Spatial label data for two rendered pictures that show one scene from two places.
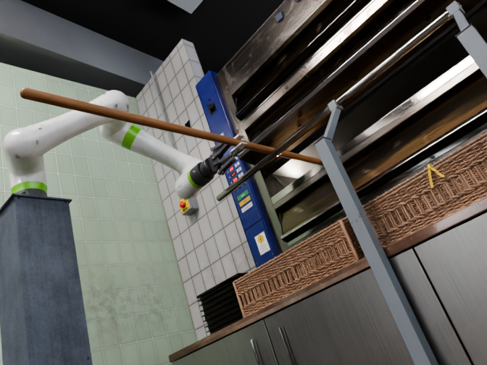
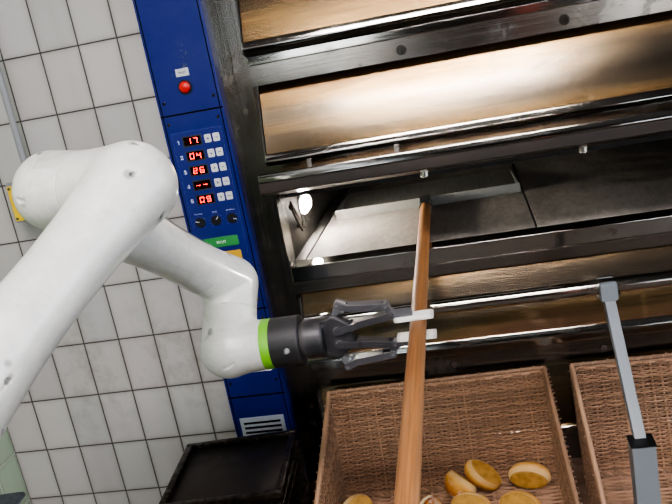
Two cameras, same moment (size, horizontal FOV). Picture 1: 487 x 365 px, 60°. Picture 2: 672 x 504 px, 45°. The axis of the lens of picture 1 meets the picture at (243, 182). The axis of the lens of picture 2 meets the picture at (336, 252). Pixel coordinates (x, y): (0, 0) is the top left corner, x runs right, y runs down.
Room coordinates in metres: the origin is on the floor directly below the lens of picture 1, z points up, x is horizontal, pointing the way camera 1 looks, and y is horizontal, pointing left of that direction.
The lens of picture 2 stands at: (0.32, 0.71, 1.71)
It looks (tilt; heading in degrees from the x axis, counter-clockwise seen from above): 15 degrees down; 331
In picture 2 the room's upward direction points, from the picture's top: 11 degrees counter-clockwise
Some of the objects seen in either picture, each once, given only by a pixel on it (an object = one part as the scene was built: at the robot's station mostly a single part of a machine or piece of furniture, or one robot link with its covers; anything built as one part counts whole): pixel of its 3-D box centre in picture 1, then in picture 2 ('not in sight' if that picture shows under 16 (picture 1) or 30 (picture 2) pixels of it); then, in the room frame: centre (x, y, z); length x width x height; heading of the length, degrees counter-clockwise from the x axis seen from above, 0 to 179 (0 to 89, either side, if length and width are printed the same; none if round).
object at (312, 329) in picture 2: (213, 164); (329, 336); (1.54, 0.09, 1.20); 0.09 x 0.07 x 0.08; 51
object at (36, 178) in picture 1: (27, 174); not in sight; (1.38, 0.80, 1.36); 0.16 x 0.13 x 0.19; 28
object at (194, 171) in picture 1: (203, 173); (290, 340); (1.59, 0.15, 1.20); 0.12 x 0.06 x 0.09; 141
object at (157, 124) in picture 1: (247, 145); (418, 314); (1.48, -0.07, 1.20); 1.71 x 0.03 x 0.03; 142
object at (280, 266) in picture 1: (319, 256); (442, 476); (1.67, -0.19, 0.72); 0.56 x 0.49 x 0.28; 52
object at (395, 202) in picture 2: not in sight; (426, 189); (2.36, -0.76, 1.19); 0.55 x 0.36 x 0.03; 52
